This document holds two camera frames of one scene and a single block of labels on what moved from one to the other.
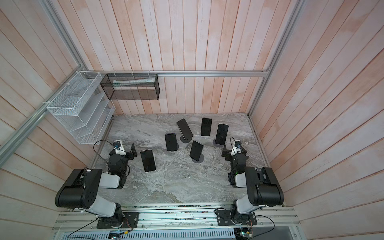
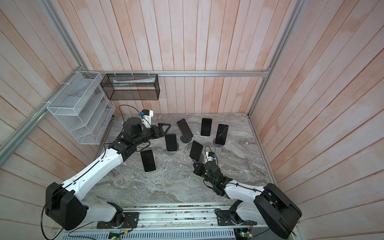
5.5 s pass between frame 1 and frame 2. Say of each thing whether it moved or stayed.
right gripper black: moved
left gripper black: moved
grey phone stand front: stayed
